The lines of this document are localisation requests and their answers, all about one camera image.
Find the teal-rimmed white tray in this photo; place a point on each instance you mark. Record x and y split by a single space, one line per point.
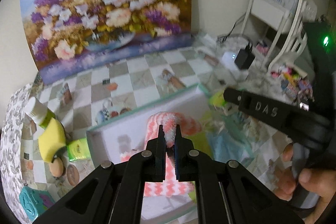
118 196

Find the light blue face mask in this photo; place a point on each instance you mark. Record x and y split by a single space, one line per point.
226 146

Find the pink white knitted cloth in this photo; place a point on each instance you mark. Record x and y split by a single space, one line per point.
169 121

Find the white bottle, green label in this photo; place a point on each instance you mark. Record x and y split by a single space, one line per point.
38 112

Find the teal plastic box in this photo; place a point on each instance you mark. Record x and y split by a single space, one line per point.
35 202

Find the white chair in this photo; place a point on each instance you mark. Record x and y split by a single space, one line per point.
286 18

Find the yellow sponge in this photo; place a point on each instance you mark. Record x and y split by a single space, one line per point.
52 140

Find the black power adapter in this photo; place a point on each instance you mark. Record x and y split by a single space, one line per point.
245 57

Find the floral still-life painting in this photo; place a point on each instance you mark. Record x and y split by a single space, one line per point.
66 37

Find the white power strip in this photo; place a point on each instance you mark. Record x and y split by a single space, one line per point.
228 60

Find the checkered printed tablecloth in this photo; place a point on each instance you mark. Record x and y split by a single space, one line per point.
129 84

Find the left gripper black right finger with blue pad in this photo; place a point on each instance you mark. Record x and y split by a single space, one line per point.
227 192

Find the person's right hand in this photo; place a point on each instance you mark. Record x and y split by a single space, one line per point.
320 182

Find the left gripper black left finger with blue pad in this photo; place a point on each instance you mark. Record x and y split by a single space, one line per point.
112 193

